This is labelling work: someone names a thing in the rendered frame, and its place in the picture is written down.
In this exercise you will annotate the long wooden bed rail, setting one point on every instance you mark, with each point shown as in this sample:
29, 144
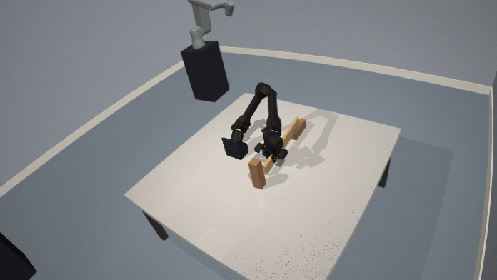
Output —
286, 138

